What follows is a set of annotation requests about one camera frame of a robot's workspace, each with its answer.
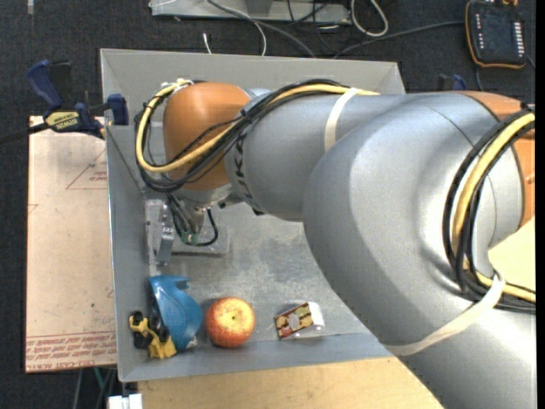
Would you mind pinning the small white food-print box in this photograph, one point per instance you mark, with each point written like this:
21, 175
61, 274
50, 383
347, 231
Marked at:
298, 321

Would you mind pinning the blue plastic curved shell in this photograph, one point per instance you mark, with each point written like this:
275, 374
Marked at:
176, 309

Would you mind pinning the red and yellow apple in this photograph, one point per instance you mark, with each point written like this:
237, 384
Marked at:
230, 323

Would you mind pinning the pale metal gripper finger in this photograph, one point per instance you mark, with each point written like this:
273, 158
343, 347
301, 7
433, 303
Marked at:
166, 245
154, 232

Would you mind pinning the brown cardboard board, red print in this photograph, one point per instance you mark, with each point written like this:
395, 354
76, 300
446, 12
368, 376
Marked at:
68, 245

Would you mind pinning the yellow and black toy vehicle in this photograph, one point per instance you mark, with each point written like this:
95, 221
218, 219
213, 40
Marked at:
155, 343

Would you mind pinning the grey metal bin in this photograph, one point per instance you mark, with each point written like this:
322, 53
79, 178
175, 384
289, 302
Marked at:
272, 266

